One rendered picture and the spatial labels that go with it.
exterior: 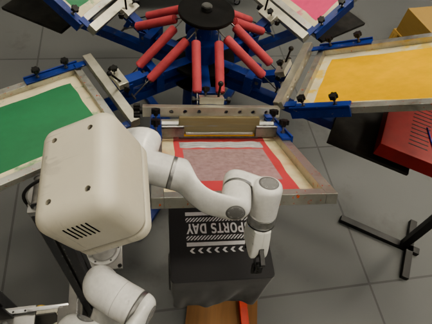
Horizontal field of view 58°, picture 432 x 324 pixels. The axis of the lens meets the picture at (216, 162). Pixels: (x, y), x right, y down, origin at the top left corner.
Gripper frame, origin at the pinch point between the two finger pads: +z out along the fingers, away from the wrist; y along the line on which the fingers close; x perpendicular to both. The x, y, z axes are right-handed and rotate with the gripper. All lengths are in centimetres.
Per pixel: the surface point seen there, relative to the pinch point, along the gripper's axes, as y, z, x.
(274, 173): -36.2, -1.8, 15.2
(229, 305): -67, 133, 17
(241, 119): -73, -2, 9
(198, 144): -64, 5, -10
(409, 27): -317, 32, 241
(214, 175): -35.5, -2.0, -7.2
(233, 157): -51, 2, 3
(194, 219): -54, 40, -11
